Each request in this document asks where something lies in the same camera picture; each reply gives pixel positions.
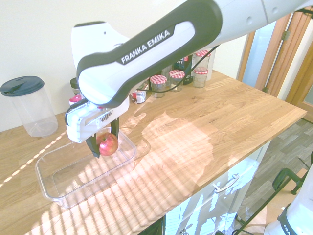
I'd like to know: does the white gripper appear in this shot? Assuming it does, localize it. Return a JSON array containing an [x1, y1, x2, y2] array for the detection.
[[65, 97, 130, 160]]

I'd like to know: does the red apple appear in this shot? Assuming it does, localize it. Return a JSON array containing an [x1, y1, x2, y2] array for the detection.
[[96, 132, 119, 157]]

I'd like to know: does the clear rectangular plastic container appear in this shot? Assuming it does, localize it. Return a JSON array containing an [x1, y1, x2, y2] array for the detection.
[[36, 126, 137, 209]]

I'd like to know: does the small jar red label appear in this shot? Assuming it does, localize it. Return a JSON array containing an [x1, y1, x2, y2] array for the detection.
[[131, 90, 147, 105]]

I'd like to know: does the glass jar checkered lid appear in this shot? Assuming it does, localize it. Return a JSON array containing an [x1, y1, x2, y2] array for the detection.
[[169, 70, 185, 93], [150, 74, 168, 98], [194, 49, 212, 71], [193, 68, 209, 89]]

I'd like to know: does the clear pitcher dark lid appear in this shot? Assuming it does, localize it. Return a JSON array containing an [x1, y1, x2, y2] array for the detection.
[[0, 75, 59, 138]]

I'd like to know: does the clear empty glass jar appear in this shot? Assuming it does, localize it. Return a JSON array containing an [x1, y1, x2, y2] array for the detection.
[[161, 65, 173, 88]]

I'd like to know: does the dark appliance front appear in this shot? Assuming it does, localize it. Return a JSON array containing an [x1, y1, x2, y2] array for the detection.
[[139, 216, 167, 235]]

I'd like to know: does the dark Vega Sport tub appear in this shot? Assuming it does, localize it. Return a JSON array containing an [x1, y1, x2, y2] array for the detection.
[[173, 55, 194, 85]]

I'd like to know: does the white cabinet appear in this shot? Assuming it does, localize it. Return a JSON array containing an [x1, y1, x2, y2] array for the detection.
[[139, 141, 272, 235]]

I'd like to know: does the black metal rod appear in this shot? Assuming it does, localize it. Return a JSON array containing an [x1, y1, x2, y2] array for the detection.
[[232, 176, 300, 235]]

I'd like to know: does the black clamp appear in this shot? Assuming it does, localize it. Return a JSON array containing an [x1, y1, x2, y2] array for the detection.
[[272, 158, 313, 196]]

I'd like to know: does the silver drawer handle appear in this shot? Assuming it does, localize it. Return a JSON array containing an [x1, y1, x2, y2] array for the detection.
[[212, 173, 240, 194]]

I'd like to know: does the wooden door frame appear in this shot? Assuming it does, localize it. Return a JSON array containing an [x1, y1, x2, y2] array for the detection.
[[236, 9, 313, 106]]

